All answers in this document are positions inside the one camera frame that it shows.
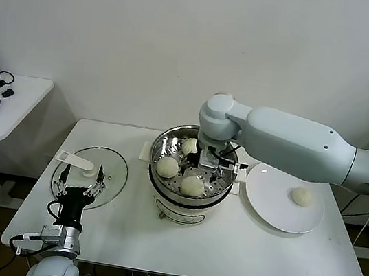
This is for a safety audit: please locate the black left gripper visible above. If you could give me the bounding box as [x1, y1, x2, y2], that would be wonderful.
[47, 159, 109, 232]

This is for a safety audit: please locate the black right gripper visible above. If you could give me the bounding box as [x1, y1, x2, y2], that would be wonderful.
[177, 150, 238, 196]

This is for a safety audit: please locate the white steamed baozi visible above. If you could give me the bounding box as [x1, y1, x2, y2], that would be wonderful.
[179, 174, 206, 198]
[155, 156, 181, 181]
[287, 185, 314, 209]
[181, 137, 201, 158]

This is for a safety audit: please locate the stainless steel steamer basket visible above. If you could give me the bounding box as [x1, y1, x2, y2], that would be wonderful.
[143, 118, 244, 212]

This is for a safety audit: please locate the white electric cooker pot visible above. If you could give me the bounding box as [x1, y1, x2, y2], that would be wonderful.
[129, 140, 249, 233]

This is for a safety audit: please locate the white round plate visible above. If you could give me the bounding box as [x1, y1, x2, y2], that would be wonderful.
[238, 159, 330, 238]

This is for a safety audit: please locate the white side table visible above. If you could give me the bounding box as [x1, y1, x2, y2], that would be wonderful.
[0, 72, 55, 234]

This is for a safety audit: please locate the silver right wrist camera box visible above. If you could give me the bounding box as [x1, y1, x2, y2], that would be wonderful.
[199, 146, 222, 170]

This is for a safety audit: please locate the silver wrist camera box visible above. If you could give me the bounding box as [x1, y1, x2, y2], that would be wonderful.
[21, 220, 67, 248]
[199, 146, 222, 170]

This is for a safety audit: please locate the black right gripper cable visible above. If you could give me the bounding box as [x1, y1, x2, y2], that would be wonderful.
[214, 141, 252, 172]

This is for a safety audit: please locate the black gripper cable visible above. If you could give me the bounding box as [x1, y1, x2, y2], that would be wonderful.
[214, 141, 252, 172]
[46, 199, 64, 221]

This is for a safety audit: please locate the glass lid with white handle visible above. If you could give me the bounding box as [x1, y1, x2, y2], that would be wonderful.
[46, 140, 132, 215]

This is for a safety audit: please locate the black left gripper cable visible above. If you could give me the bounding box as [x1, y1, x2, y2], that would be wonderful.
[46, 199, 64, 221]

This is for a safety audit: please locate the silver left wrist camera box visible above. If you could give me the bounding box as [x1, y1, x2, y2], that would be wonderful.
[21, 220, 67, 248]

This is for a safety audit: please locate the black cable with adapter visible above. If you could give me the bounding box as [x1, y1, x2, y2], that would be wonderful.
[339, 190, 369, 221]

